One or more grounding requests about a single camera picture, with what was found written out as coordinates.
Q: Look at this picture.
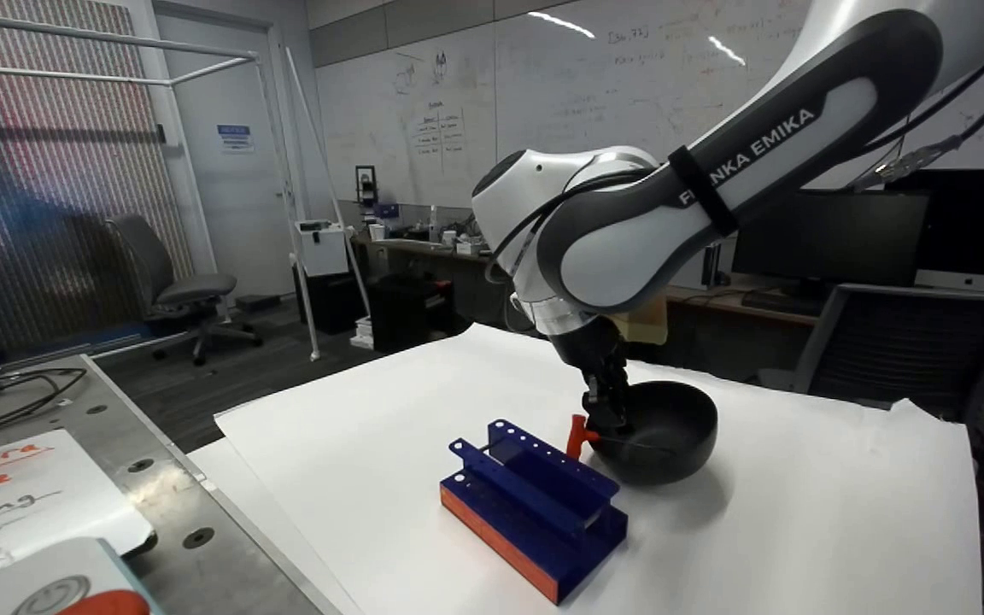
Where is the grey mesh office chair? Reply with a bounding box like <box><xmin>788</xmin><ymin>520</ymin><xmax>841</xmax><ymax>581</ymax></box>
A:
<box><xmin>793</xmin><ymin>283</ymin><xmax>984</xmax><ymax>425</ymax></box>

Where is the black cable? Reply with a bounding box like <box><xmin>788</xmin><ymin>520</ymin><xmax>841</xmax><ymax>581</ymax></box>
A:
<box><xmin>0</xmin><ymin>367</ymin><xmax>89</xmax><ymax>442</ymax></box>

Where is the row of monitors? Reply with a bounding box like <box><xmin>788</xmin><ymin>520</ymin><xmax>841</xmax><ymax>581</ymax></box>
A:
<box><xmin>730</xmin><ymin>167</ymin><xmax>984</xmax><ymax>298</ymax></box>

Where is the blue and white door sign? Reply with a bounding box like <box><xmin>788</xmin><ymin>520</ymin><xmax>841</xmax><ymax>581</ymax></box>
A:
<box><xmin>216</xmin><ymin>124</ymin><xmax>256</xmax><ymax>155</ymax></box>

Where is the metal table with holes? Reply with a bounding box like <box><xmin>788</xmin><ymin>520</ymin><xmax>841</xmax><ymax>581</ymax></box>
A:
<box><xmin>0</xmin><ymin>354</ymin><xmax>332</xmax><ymax>615</ymax></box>

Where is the white paper with handwriting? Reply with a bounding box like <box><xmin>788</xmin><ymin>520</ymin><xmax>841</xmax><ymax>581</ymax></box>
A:
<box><xmin>0</xmin><ymin>429</ymin><xmax>157</xmax><ymax>599</ymax></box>

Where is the large white paper sheet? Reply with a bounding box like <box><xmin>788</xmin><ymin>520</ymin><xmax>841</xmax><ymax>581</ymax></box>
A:
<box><xmin>214</xmin><ymin>322</ymin><xmax>984</xmax><ymax>615</ymax></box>

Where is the whiteboard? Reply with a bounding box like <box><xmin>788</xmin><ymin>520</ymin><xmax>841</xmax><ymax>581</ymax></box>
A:
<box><xmin>313</xmin><ymin>0</ymin><xmax>984</xmax><ymax>211</ymax></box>

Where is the black cabinet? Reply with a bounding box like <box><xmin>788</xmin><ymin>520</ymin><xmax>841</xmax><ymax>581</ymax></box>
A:
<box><xmin>369</xmin><ymin>273</ymin><xmax>460</xmax><ymax>354</ymax></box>

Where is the black bowl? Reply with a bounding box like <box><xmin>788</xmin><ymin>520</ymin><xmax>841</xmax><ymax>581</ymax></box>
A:
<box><xmin>588</xmin><ymin>381</ymin><xmax>719</xmax><ymax>487</ymax></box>

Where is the white door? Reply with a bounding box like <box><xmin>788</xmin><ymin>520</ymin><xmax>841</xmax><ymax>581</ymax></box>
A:
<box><xmin>154</xmin><ymin>7</ymin><xmax>298</xmax><ymax>302</ymax></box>

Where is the metal tool with orange handle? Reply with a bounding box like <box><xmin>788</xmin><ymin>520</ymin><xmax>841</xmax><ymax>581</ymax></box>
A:
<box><xmin>565</xmin><ymin>413</ymin><xmax>657</xmax><ymax>461</ymax></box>

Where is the orange-red object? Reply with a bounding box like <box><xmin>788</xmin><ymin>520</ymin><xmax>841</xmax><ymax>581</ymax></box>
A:
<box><xmin>56</xmin><ymin>589</ymin><xmax>152</xmax><ymax>615</ymax></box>

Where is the white box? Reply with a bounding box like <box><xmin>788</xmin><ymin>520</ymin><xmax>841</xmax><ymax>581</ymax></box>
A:
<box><xmin>293</xmin><ymin>220</ymin><xmax>350</xmax><ymax>278</ymax></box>

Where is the white pipe frame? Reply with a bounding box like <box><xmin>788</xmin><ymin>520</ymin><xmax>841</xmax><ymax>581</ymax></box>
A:
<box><xmin>0</xmin><ymin>9</ymin><xmax>373</xmax><ymax>362</ymax></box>

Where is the white device with round dial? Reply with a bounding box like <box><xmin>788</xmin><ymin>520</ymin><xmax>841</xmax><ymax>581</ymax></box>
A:
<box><xmin>0</xmin><ymin>537</ymin><xmax>161</xmax><ymax>615</ymax></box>

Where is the blue and orange rack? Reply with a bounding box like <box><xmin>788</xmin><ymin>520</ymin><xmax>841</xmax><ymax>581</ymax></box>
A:
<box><xmin>439</xmin><ymin>419</ymin><xmax>630</xmax><ymax>606</ymax></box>

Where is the black keyboard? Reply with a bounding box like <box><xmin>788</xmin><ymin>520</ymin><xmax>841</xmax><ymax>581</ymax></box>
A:
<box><xmin>741</xmin><ymin>290</ymin><xmax>827</xmax><ymax>318</ymax></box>

